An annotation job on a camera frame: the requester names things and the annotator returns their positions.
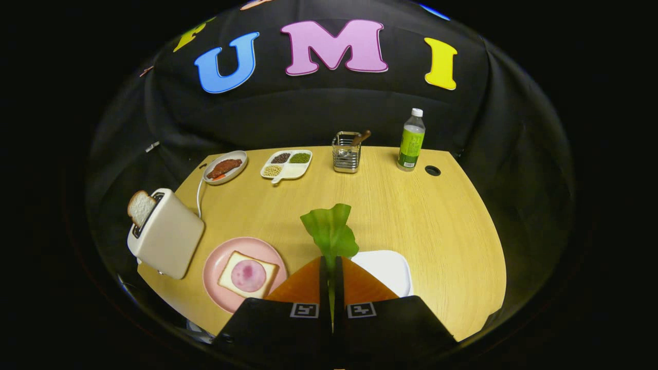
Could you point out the white divided dish with grains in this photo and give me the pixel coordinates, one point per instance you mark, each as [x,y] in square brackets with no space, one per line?
[295,170]

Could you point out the black backdrop cloth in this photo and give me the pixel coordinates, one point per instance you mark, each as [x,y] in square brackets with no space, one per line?
[288,113]

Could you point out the pink round plate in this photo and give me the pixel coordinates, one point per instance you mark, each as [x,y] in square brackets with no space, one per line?
[216,282]

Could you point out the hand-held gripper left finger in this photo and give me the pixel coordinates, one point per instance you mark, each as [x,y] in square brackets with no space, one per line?
[277,329]

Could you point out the white round plate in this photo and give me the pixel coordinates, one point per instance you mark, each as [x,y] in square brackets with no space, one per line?
[237,156]

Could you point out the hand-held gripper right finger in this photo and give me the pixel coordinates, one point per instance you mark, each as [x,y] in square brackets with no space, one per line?
[390,329]

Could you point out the pink ham slice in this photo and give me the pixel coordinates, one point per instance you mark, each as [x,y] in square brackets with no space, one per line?
[248,276]

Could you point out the pink clip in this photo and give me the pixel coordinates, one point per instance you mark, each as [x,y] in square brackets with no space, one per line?
[147,71]

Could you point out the metal utensil holder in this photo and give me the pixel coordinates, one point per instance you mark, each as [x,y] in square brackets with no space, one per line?
[345,159]

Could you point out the white rectangular plate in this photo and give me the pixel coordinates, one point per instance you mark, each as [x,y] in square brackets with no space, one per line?
[385,270]

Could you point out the brown meat piece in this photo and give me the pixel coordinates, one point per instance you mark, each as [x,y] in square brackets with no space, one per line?
[224,167]

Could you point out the white toaster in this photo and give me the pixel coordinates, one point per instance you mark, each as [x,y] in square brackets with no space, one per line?
[172,241]

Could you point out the white bread slice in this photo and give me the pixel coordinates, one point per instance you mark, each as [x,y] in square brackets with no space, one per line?
[140,208]

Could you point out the square toast slice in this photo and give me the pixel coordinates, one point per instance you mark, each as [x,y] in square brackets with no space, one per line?
[227,281]

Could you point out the green label plastic bottle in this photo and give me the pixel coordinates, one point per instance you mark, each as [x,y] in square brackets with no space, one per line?
[411,146]

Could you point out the white clip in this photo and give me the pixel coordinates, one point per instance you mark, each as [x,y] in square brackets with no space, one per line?
[152,147]

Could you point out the green lettuce leaf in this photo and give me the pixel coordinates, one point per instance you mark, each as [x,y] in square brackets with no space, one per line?
[331,231]

